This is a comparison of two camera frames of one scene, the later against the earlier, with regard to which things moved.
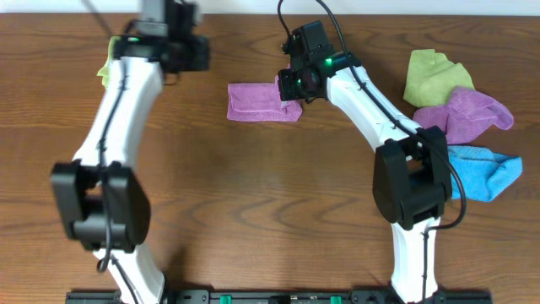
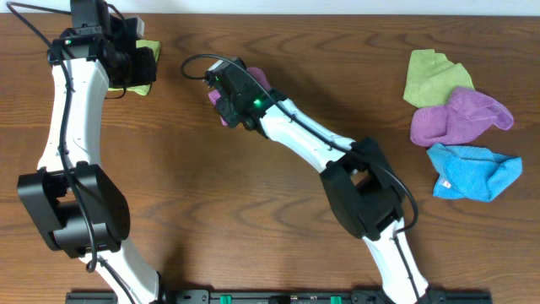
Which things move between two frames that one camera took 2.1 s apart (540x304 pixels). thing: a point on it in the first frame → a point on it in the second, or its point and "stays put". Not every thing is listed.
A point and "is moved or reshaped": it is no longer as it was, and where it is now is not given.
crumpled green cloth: x=431 y=78 stays put
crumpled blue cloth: x=485 y=174 stays put
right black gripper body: x=294 y=84 → x=229 y=110
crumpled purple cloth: x=466 y=113 stays put
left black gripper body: x=192 y=54 → x=135 y=66
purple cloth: x=260 y=101 is moved or reshaped
